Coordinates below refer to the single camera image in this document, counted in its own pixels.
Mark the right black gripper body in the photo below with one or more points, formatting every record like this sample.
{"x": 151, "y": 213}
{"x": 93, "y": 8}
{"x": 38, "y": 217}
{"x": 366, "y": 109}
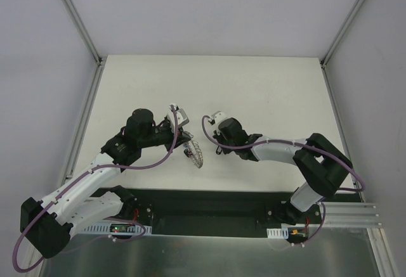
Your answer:
{"x": 218, "y": 134}

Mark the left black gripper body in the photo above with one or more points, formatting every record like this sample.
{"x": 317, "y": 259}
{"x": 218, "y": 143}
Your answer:
{"x": 179, "y": 134}

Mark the metal disc with keyrings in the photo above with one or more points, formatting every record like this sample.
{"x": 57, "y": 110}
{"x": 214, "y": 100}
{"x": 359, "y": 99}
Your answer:
{"x": 197, "y": 157}

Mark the black key fob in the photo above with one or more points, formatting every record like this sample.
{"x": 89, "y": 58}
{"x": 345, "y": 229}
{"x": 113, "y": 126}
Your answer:
{"x": 188, "y": 153}

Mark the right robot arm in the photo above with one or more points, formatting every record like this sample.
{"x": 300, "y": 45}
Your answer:
{"x": 322, "y": 165}

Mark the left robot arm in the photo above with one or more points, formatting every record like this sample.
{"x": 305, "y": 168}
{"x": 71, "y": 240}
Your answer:
{"x": 51, "y": 222}

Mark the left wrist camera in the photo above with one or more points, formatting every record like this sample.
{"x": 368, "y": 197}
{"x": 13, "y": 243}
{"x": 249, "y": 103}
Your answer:
{"x": 177, "y": 114}

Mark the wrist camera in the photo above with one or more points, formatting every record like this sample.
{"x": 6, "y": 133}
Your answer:
{"x": 217, "y": 118}
{"x": 177, "y": 114}

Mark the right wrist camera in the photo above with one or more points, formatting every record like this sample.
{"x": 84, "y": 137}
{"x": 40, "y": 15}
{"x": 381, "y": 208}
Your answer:
{"x": 217, "y": 118}

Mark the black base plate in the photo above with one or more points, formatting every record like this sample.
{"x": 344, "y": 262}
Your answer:
{"x": 240, "y": 214}

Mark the left cable duct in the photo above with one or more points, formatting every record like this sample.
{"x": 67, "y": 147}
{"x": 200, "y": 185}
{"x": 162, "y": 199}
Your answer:
{"x": 116, "y": 228}

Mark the cable duct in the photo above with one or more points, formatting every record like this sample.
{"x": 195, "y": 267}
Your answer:
{"x": 116, "y": 228}
{"x": 277, "y": 233}

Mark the right cable duct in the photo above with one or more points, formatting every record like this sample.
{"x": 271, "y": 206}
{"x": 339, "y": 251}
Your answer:
{"x": 277, "y": 233}

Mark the left aluminium frame post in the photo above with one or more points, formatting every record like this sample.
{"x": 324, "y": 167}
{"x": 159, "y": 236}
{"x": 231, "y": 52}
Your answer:
{"x": 82, "y": 31}

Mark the aluminium frame post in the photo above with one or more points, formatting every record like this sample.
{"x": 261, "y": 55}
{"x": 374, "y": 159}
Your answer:
{"x": 343, "y": 30}
{"x": 82, "y": 31}

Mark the right aluminium frame post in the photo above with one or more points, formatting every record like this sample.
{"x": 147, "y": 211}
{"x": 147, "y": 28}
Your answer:
{"x": 343, "y": 30}

